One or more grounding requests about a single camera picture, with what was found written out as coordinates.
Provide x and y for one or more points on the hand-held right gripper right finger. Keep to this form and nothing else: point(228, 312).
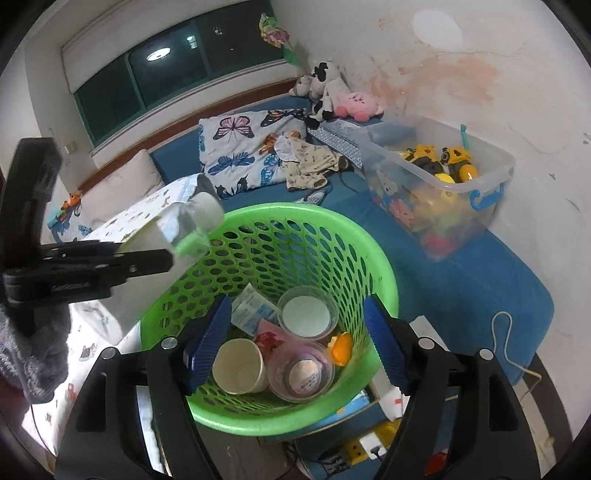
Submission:
point(385, 344)

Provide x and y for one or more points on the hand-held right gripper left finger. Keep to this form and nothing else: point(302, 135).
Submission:
point(210, 341)

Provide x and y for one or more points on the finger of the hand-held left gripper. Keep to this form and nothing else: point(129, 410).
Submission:
point(143, 265)

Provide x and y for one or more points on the beige paper cup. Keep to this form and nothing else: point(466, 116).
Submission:
point(240, 367)

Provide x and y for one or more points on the orange foil wrapper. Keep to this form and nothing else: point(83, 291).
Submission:
point(342, 350)

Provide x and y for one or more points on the blue and white packet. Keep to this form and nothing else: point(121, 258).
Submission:
point(251, 308)

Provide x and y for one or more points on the clear plastic bottle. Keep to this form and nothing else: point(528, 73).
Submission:
point(184, 226)

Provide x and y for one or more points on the red wrapper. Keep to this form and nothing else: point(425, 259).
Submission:
point(270, 339)

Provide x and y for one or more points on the clear lidded plastic cup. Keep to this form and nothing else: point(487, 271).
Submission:
point(302, 374)

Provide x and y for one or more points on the green plastic basket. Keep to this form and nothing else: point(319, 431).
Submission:
point(323, 249)

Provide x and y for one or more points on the person's left forearm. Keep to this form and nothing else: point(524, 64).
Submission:
point(32, 355)

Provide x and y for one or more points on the blue soft toy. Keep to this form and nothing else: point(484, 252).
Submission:
point(62, 226)

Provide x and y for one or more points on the orange fish toy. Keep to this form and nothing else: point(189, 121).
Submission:
point(72, 199)

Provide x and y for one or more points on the white printed blanket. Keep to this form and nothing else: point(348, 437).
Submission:
point(147, 207)

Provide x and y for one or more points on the blue box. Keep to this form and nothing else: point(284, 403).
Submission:
point(353, 407)

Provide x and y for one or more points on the beige pillow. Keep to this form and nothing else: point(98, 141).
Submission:
point(124, 184)

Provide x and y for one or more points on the blue bed mat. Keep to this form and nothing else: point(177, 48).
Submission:
point(461, 295)

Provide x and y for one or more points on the yellow power strip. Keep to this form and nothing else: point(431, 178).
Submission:
point(358, 446)

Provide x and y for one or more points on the butterfly print pillow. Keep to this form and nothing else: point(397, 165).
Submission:
point(235, 157)

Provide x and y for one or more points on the clear plastic toy bin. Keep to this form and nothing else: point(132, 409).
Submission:
point(461, 217)

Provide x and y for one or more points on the grey patterned cloth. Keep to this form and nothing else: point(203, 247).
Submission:
point(316, 196)

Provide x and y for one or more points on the yellow toy truck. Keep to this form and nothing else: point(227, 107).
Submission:
point(459, 164)
point(420, 157)

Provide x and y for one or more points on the beige printed garment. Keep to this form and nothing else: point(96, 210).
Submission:
point(309, 161)

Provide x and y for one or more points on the dark window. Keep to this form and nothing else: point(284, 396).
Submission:
point(175, 64)

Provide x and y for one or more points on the blue patterned folded cloth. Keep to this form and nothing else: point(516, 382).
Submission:
point(339, 138)

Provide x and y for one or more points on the teal toy stick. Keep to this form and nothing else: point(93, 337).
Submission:
point(464, 136)

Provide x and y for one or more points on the grey plush toy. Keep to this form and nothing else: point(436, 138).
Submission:
point(302, 86)

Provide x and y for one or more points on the pink plush toy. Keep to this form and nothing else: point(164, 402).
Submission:
point(358, 105)

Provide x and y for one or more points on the black and white cow plush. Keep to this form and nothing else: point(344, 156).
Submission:
point(330, 90)

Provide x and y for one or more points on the colourful hanging decoration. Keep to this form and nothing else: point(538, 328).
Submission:
point(277, 34)

